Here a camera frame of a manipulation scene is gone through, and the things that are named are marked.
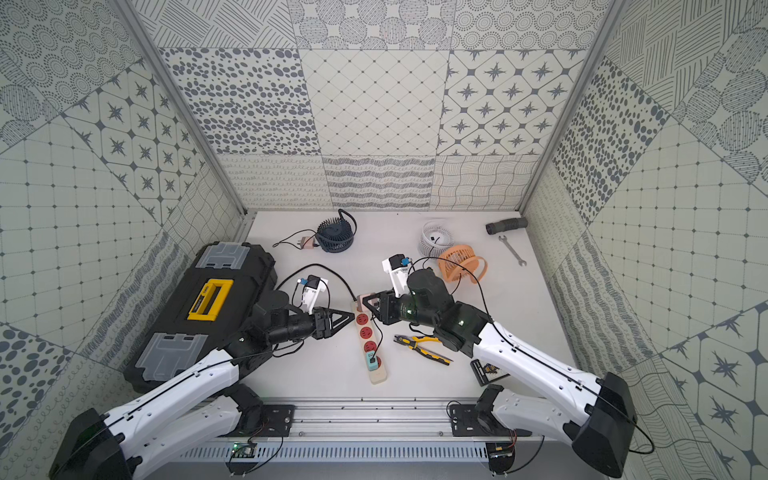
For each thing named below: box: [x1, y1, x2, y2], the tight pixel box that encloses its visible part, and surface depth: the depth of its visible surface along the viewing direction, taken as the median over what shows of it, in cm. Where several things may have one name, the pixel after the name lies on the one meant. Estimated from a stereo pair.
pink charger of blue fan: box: [301, 236, 314, 249], surface depth 109 cm
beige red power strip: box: [351, 300, 387, 385], surface depth 86 cm
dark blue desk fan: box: [316, 208, 358, 254], surface depth 109 cm
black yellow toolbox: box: [124, 241, 278, 391], surface depth 76 cm
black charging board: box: [470, 359, 510, 386], surface depth 82 cm
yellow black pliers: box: [393, 335, 454, 366], surface depth 86 cm
